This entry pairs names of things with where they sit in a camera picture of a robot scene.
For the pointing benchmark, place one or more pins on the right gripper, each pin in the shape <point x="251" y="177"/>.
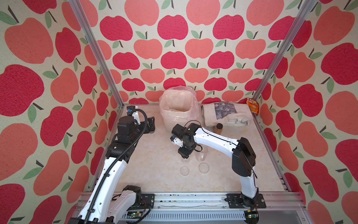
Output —
<point x="184" y="153"/>

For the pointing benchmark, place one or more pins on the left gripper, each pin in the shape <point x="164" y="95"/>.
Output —
<point x="151" y="124"/>

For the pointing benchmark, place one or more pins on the clear tea jar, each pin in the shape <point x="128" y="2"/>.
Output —
<point x="201" y="152"/>
<point x="185" y="160"/>

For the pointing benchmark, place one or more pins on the clear jar lid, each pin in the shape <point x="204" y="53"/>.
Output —
<point x="203" y="168"/>
<point x="184" y="171"/>

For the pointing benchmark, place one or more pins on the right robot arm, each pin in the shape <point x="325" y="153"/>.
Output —
<point x="240" y="151"/>

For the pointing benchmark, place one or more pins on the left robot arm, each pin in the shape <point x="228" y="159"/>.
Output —
<point x="102" y="208"/>

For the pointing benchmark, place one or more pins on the white trash bin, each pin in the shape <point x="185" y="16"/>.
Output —
<point x="176" y="117"/>

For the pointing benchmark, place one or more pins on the brown bottle black cap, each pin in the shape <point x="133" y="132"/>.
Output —
<point x="218" y="128"/>

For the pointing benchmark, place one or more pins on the clear plastic bin liner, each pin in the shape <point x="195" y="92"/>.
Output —
<point x="179" y="106"/>

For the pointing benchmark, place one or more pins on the folded printed tote bag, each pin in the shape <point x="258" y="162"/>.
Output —
<point x="227" y="114"/>

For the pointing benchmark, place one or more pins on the orange snack packet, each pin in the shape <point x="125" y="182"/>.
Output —
<point x="253" y="106"/>

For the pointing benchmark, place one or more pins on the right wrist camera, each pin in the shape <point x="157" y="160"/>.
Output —
<point x="177" y="135"/>

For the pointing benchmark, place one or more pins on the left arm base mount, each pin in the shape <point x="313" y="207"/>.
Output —
<point x="145" y="201"/>

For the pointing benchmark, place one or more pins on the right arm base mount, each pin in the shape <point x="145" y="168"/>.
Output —
<point x="240" y="201"/>

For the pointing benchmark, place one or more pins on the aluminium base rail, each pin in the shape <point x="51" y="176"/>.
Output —
<point x="210" y="207"/>

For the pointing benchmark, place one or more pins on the left aluminium frame post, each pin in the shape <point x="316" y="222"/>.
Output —
<point x="85" y="25"/>

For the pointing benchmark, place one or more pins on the aluminium frame post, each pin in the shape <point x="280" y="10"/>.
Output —
<point x="286" y="44"/>
<point x="85" y="25"/>

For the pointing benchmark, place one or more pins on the right aluminium frame post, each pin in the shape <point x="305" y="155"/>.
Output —
<point x="286" y="44"/>

